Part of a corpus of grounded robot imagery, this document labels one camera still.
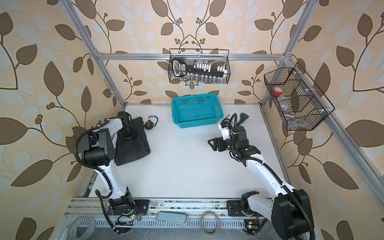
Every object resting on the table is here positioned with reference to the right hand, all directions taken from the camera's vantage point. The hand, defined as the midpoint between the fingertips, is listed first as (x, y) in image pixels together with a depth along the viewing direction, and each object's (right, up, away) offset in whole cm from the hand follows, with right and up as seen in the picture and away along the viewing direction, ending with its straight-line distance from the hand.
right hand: (215, 141), depth 82 cm
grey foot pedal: (-21, -34, -13) cm, 42 cm away
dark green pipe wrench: (+25, +14, +28) cm, 40 cm away
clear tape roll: (-67, -37, -14) cm, 78 cm away
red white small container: (+34, +28, -1) cm, 44 cm away
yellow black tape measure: (+12, +10, +26) cm, 30 cm away
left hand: (-54, 0, +17) cm, 57 cm away
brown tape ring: (-7, -39, -11) cm, 41 cm away
